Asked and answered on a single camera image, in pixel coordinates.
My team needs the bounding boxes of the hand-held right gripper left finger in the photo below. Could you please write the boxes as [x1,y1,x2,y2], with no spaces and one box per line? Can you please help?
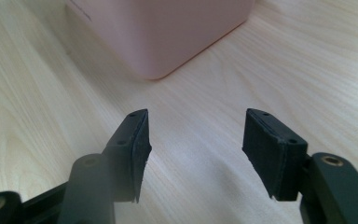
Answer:
[102,108,153,203]

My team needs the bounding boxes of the pink plastic box with lid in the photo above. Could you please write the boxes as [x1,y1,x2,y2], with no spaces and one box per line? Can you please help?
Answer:
[64,0,256,81]

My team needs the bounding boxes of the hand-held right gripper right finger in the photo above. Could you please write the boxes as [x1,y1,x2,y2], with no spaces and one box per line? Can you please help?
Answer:
[241,107,309,202]

